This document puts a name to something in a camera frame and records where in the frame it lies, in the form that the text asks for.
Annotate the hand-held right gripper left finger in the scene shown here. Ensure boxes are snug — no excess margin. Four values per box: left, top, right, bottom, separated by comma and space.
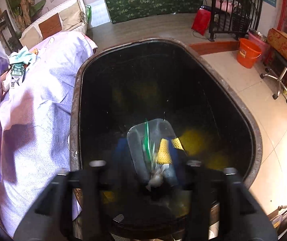
13, 137, 134, 241

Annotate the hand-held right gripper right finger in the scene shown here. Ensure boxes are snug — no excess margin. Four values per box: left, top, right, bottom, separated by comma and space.
166, 138, 278, 241

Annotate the yellow foam fruit net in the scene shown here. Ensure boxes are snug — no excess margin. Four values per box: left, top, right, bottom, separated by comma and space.
157, 137, 184, 165

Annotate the white tissue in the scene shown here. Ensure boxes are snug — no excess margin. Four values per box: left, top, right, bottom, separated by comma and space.
145, 164, 171, 191

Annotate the clear plastic tray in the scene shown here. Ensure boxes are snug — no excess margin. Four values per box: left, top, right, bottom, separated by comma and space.
127, 118, 179, 187

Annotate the dark round trash bin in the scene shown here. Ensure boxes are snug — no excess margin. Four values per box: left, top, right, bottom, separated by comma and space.
69, 38, 263, 239

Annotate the yellow wrapper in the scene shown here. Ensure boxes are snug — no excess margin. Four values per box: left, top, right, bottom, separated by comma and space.
180, 128, 232, 172

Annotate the purple floral blanket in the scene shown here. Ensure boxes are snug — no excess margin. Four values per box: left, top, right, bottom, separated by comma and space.
0, 31, 99, 239

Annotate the orange plastic bucket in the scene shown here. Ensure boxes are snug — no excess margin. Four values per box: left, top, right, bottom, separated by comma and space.
236, 38, 262, 69

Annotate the green and white carton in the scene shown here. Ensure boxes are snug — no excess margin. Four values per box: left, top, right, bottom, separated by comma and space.
6, 63, 27, 91

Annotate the white wicker swing sofa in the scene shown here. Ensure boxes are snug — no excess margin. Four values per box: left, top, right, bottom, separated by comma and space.
19, 0, 89, 49

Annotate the teal crumpled cloth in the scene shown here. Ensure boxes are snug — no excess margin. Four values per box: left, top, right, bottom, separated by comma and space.
9, 47, 37, 66

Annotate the red box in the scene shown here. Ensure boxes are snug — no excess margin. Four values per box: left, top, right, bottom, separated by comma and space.
191, 6, 212, 36

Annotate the green plastic bottle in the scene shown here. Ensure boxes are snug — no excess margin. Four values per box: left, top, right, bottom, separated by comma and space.
85, 4, 93, 23

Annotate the pink plastic basin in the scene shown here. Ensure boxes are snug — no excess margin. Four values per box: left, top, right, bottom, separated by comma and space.
247, 30, 271, 64

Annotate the beige cushion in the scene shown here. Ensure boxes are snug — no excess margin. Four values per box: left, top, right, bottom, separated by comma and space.
59, 1, 84, 31
20, 27, 44, 49

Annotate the orange-brown cushion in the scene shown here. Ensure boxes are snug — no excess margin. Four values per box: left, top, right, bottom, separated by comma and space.
38, 13, 63, 33

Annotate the black metal rack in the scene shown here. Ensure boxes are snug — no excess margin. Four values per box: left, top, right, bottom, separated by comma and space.
209, 0, 264, 42

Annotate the green floral covered table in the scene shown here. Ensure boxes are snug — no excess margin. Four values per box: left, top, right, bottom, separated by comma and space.
102, 0, 205, 25

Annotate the artificial plant with yellow flowers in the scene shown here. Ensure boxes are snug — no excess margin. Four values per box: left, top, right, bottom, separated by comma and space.
5, 0, 47, 29

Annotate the swing rope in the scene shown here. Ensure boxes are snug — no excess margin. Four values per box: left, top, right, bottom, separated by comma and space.
74, 0, 88, 23

